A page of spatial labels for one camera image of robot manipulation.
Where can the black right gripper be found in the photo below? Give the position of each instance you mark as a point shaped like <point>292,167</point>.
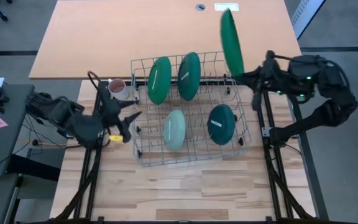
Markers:
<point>272,81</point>

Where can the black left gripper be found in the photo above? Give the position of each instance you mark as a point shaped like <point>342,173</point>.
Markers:
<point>110,113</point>

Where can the pale green plate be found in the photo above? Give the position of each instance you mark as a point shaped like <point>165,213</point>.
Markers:
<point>174,130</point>

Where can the green bottom bowl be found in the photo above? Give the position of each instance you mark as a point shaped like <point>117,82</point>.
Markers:
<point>231,43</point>

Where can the dark green plate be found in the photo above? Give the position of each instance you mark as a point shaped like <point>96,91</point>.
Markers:
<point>221,130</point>

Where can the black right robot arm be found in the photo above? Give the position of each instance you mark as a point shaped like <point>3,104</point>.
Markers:
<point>331,81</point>

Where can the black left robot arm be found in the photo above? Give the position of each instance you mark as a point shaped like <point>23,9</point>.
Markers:
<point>73,118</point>

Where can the yellow tape tag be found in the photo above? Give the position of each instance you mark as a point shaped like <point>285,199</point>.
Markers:
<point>116,138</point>

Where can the white mug pink inside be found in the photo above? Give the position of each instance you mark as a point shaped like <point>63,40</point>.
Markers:
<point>118,90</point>

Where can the orange laminate desk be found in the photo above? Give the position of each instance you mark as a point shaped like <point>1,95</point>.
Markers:
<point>120,37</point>

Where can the yellow rod black knob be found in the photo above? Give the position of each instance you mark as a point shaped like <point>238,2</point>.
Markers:
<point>51,144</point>

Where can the white desk label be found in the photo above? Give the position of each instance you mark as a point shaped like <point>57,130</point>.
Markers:
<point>221,7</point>

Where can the white vented panel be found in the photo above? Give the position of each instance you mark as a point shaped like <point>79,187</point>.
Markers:
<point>306,14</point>

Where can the dark grey side table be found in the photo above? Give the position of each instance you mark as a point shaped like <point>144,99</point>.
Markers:
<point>5,146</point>

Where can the grey side table leg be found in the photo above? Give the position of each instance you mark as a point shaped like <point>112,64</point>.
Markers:
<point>12,199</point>

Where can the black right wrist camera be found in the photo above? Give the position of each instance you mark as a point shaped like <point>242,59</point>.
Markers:
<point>270,60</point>

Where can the black aluminium frame rails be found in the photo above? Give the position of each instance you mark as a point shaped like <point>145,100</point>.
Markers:
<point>89,174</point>
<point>273,174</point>

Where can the dark grey side rail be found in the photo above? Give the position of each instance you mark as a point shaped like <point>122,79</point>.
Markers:
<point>309,161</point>

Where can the black aluminium frame crossbar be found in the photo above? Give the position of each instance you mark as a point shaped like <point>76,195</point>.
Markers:
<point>322,222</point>

